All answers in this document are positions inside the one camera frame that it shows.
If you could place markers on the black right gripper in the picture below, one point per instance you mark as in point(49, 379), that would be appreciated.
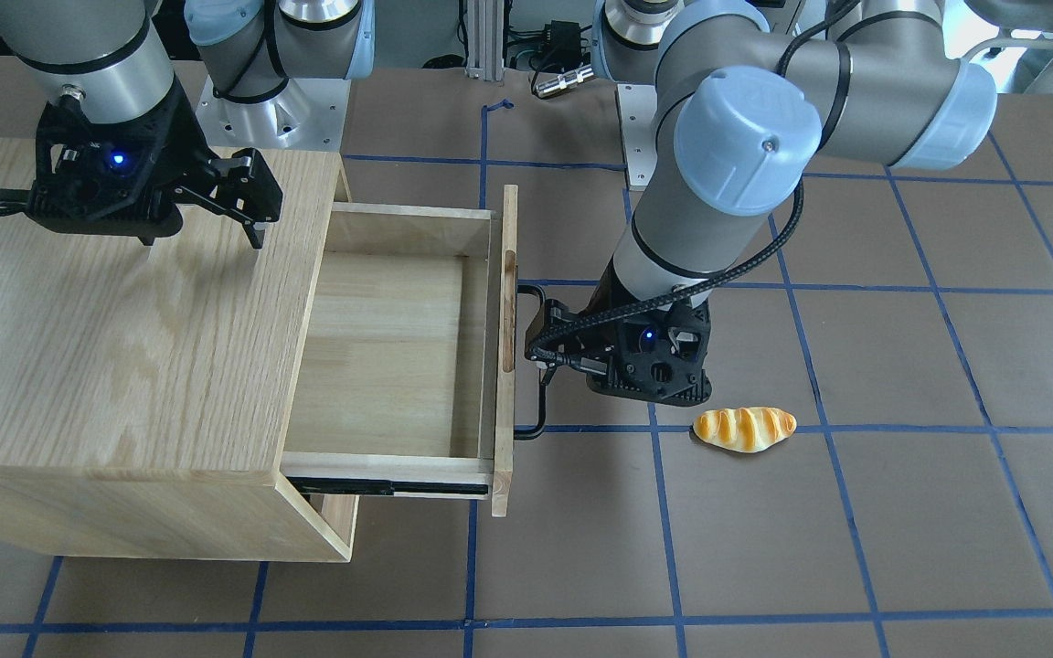
point(181, 137)

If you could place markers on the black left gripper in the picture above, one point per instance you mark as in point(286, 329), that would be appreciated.
point(601, 308)

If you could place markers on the wooden drawer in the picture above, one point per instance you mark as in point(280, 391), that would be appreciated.
point(409, 363)

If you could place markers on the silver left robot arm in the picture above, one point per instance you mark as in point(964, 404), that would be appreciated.
point(741, 112)

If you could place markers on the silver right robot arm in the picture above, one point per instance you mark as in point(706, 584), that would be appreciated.
point(111, 52)

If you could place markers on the light wooden drawer cabinet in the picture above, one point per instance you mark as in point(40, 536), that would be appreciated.
point(145, 392)

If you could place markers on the toy bread roll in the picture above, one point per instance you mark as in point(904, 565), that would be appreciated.
point(744, 430)

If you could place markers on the silver cylindrical connector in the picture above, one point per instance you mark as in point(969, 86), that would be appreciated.
point(563, 82)

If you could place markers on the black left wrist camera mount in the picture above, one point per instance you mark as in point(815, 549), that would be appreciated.
point(657, 356)

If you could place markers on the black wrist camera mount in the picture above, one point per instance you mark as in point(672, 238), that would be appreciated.
point(103, 179)
point(657, 356)

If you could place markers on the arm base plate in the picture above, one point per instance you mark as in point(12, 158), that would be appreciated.
point(309, 115)
point(637, 106)

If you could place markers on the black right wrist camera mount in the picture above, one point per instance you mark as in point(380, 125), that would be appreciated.
point(103, 179)

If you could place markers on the black drawer slide rail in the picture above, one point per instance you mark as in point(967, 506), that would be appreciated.
point(372, 487)

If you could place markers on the aluminium frame post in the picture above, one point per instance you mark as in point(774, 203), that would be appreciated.
point(484, 39)

